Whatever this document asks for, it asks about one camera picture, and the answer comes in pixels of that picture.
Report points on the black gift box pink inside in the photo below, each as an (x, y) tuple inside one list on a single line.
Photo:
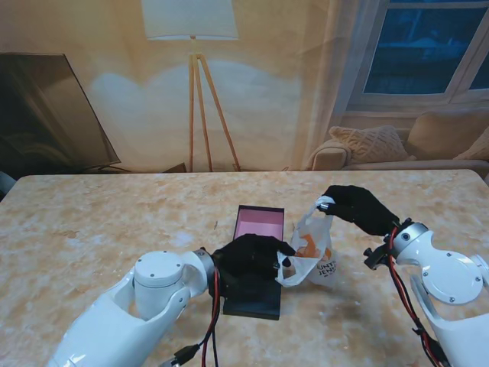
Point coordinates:
[(260, 225)]

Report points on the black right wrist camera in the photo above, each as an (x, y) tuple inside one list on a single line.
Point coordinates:
[(376, 258)]

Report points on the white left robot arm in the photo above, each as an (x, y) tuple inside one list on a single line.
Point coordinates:
[(133, 313)]

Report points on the black gift box lid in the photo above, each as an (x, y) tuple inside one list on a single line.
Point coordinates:
[(256, 302)]

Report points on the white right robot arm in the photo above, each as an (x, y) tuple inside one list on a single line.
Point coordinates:
[(451, 275)]

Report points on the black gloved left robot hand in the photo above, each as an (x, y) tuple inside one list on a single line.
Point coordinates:
[(248, 256)]

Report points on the white plastic bag orange logo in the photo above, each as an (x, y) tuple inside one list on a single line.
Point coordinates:
[(324, 267)]

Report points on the dark grey chair edge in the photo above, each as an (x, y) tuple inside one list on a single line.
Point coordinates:
[(4, 183)]

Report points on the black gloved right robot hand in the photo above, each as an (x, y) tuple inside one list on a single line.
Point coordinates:
[(363, 210)]

